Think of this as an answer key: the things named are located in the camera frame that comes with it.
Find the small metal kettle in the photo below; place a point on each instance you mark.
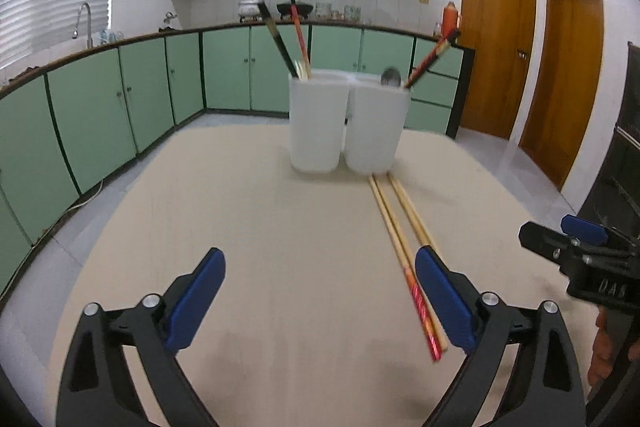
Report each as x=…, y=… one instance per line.
x=170, y=19

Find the metal kitchen faucet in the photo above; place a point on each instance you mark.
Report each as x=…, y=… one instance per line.
x=87, y=22

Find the black chopstick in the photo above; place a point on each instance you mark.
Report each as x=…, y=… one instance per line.
x=277, y=42

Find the white plastic utensil holder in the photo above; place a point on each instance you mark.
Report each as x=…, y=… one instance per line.
x=320, y=127

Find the bottles beside faucet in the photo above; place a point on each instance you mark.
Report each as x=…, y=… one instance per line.
x=111, y=36

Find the black wok with lid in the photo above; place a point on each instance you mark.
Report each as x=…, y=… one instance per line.
x=305, y=9

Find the green base cabinets with drawers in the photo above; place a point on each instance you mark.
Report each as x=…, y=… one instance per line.
x=235, y=67

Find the green side base cabinets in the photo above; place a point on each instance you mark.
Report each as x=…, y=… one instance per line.
x=90, y=107

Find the metal spoon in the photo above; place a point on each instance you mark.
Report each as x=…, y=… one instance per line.
x=390, y=77

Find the red thermos flask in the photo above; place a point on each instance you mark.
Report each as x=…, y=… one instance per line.
x=450, y=18

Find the dark cloth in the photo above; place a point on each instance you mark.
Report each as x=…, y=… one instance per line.
x=25, y=74

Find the person's right hand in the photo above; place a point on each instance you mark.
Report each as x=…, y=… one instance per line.
x=599, y=347

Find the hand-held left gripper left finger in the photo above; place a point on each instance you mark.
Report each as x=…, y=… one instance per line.
x=195, y=302

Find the glass dishes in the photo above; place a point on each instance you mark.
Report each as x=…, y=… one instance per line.
x=353, y=13

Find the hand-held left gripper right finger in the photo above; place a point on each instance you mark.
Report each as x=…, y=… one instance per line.
x=442, y=302

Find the white cooking pot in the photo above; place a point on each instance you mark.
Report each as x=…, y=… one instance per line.
x=249, y=9

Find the green drawer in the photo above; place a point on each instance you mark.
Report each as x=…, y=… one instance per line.
x=435, y=89
x=450, y=62
x=430, y=117

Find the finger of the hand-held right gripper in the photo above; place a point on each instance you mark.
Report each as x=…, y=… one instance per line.
x=582, y=229
x=542, y=242

